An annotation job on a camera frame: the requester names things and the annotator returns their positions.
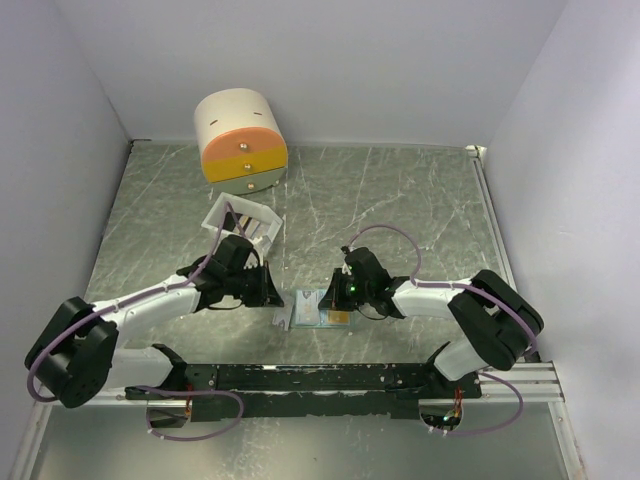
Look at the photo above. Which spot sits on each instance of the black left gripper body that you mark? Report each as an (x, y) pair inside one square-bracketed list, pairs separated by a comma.
[(247, 284)]

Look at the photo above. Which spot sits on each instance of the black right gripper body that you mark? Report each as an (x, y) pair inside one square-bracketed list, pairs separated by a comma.
[(352, 293)]

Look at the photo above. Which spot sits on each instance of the gold VIP credit card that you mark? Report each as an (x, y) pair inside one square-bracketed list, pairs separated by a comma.
[(338, 318)]

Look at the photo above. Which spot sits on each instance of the white gold VIP card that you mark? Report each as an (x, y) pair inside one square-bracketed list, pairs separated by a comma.
[(306, 308)]

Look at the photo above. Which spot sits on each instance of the green card holder book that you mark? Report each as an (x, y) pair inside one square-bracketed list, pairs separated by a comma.
[(323, 315)]

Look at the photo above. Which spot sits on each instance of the white card tray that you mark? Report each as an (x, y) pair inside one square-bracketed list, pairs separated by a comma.
[(257, 222)]

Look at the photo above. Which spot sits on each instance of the black credit card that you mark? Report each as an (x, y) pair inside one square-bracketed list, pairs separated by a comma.
[(229, 224)]

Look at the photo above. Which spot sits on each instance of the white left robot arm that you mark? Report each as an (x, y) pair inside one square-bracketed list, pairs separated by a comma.
[(79, 353)]

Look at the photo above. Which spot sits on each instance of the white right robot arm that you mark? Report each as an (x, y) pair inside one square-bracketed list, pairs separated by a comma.
[(499, 326)]

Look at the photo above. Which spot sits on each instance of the round mini drawer cabinet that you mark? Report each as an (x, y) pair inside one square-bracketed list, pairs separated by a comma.
[(241, 147)]

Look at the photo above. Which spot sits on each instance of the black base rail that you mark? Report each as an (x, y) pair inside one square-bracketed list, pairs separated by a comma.
[(286, 391)]

